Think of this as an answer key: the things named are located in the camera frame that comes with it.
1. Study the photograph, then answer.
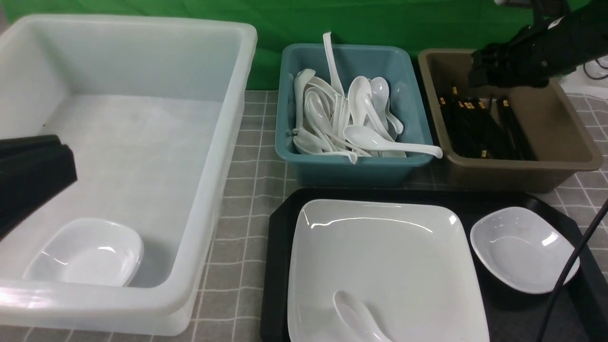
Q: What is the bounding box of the small white bowl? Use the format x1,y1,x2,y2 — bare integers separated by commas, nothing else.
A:
22,217,145,286
469,207,575,295

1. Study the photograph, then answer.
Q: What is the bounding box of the white spoon standing upright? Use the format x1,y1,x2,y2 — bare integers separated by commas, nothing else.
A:
322,32,345,96

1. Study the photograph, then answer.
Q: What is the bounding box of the grey checked tablecloth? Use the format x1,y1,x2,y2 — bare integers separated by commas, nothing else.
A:
0,90,608,342

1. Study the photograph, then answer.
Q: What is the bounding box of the large white square plate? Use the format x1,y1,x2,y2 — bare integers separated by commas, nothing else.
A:
287,199,489,342

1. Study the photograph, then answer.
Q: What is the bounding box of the brown plastic chopstick bin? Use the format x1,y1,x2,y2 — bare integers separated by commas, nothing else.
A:
418,48,603,193

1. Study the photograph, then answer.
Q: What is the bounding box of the white spoon over bin edge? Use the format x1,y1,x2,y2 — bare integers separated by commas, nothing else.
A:
343,125,444,159

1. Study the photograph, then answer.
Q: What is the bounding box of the black chopsticks bundle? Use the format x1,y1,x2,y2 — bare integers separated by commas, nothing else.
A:
438,86,538,162

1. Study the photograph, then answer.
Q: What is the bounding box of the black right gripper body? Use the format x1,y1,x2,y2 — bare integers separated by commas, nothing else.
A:
468,26,564,88

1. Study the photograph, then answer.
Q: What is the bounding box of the green backdrop cloth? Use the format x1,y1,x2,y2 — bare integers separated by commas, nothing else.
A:
1,0,533,90

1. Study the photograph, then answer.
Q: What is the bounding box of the teal plastic spoon bin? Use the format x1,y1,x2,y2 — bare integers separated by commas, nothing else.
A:
275,43,434,188

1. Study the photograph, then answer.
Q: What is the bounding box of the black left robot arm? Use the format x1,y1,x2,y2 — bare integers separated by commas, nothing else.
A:
0,134,77,238

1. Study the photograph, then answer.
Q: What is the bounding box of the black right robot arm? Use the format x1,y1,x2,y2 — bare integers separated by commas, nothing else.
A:
468,0,608,88

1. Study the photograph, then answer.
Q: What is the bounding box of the white soup spoon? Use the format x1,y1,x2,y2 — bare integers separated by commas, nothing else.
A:
348,76,395,141
333,290,391,342

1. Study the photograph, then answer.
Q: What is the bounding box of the large white plastic bin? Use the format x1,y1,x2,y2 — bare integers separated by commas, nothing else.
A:
1,14,257,336

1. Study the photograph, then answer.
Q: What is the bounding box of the black cable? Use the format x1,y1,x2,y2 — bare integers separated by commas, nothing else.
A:
536,199,608,342

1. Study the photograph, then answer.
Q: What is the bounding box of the white soup spoon in bin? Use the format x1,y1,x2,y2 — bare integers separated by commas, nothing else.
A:
348,76,395,141

